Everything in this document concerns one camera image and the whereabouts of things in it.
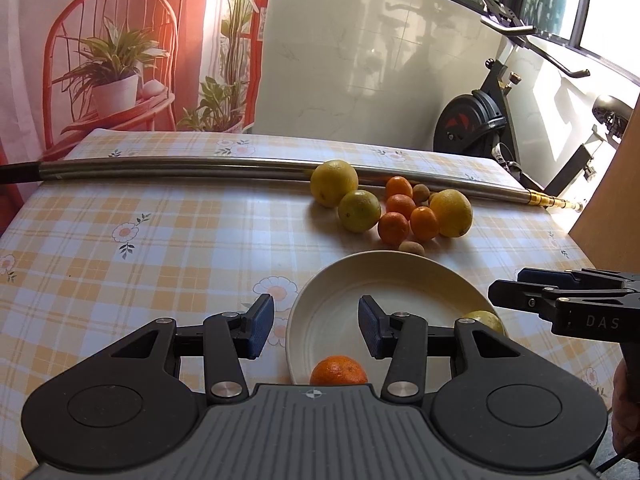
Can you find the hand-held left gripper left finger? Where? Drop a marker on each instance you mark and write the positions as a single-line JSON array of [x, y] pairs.
[[261, 327]]

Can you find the large yellow lemon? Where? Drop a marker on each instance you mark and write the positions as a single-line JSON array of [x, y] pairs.
[[334, 183], [451, 213]]

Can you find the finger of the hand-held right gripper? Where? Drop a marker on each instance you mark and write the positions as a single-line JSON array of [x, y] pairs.
[[545, 276], [515, 294]]

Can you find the long metal pole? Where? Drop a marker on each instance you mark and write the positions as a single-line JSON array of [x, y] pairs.
[[175, 167]]

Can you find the small yellow lemon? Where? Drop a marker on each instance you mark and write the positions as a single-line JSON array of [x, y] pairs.
[[482, 320]]

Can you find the mandarin orange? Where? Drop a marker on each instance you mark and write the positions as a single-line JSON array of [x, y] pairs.
[[400, 205], [398, 186], [424, 223], [393, 228], [339, 371]]

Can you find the brown kiwi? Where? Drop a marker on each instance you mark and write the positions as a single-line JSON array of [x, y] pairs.
[[421, 193], [412, 248]]

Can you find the plaid floral tablecloth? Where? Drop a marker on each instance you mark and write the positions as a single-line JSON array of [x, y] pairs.
[[150, 260]]

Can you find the yellow-green lemon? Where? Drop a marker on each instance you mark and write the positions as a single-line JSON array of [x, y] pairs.
[[359, 210]]

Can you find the black exercise bike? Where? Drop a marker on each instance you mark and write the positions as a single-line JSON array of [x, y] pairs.
[[472, 122]]

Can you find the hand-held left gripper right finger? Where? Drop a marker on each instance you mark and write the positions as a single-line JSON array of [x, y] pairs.
[[370, 327]]

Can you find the brown wooden board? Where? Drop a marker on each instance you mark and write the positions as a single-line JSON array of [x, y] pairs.
[[612, 200]]

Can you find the white ceramic plate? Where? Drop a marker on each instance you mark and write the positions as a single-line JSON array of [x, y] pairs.
[[330, 305]]

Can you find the printed wall backdrop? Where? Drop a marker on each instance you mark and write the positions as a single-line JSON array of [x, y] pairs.
[[100, 60]]

